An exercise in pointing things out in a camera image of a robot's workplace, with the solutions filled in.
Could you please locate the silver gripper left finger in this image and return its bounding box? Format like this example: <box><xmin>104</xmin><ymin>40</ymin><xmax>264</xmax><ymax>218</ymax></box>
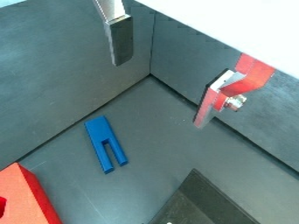
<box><xmin>92</xmin><ymin>0</ymin><xmax>133</xmax><ymax>67</ymax></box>

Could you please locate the silver red gripper right finger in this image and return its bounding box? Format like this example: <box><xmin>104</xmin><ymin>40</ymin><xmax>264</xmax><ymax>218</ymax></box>
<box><xmin>192</xmin><ymin>53</ymin><xmax>276</xmax><ymax>129</ymax></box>

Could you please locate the blue slotted square-circle object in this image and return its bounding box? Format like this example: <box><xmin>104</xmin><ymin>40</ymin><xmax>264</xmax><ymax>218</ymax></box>
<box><xmin>84</xmin><ymin>116</ymin><xmax>128</xmax><ymax>174</ymax></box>

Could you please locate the black curved fixture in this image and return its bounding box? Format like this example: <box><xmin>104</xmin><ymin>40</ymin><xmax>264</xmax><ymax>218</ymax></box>
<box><xmin>148</xmin><ymin>169</ymin><xmax>260</xmax><ymax>224</ymax></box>

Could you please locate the red shape-sorter block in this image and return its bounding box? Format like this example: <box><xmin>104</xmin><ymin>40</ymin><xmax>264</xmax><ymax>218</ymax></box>
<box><xmin>0</xmin><ymin>163</ymin><xmax>63</xmax><ymax>224</ymax></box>

